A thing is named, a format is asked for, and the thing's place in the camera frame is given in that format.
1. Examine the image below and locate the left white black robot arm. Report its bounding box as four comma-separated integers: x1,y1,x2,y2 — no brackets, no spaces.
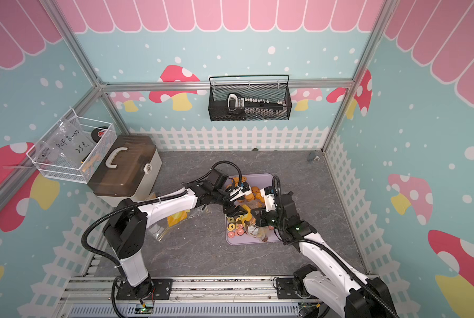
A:
81,160,252,300

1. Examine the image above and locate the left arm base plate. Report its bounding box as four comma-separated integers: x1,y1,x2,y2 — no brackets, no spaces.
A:
116,278,173,301

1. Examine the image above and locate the pile of small ring cookies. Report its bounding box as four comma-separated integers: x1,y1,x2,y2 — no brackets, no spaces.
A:
226,217,246,239

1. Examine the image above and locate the brown lidded storage box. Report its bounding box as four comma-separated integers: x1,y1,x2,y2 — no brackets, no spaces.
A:
88,135,162,207

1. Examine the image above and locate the small clear object in corner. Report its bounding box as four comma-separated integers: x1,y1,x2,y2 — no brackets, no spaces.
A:
307,152,320,162

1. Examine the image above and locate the aluminium front rail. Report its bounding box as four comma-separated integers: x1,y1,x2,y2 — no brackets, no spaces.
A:
53,276,337,317

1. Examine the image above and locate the clear labelled plastic bag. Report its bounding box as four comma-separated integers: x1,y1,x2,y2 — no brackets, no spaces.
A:
46,118,95,169

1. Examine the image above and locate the ziploc bag with cookies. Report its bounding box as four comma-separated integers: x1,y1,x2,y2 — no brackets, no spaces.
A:
239,205,268,242
148,210,191,241

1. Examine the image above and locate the black mesh wall basket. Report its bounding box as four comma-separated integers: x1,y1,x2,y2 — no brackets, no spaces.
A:
208,74,292,121

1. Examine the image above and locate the right wrist camera white housing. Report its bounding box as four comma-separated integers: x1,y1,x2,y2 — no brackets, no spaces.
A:
260,186,276,212

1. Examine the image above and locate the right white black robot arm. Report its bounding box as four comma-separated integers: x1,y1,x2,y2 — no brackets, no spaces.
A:
262,176,399,317

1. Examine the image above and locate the black tape roll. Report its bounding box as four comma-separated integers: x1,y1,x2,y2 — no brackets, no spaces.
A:
91,126,108,143

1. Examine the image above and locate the white wire wall basket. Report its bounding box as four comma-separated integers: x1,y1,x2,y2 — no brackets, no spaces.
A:
26,109,117,184

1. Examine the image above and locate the socket wrench set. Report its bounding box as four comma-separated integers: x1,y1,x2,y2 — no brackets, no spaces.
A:
226,94,289,118

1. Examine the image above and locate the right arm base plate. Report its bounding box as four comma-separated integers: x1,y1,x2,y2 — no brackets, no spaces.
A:
272,277,317,299

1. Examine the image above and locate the lilac plastic tray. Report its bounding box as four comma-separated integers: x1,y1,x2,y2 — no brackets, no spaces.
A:
226,174,279,246

